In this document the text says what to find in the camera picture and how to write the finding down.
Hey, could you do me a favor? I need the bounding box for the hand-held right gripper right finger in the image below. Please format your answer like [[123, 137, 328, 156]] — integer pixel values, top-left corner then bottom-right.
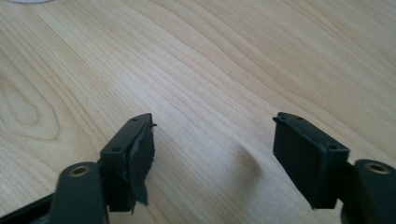
[[272, 111, 351, 210]]

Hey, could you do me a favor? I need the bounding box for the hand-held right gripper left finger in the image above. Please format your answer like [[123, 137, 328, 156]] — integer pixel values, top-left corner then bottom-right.
[[99, 112, 158, 215]]

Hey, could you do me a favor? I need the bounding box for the white round object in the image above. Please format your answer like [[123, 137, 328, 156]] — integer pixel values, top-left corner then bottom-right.
[[8, 0, 52, 5]]

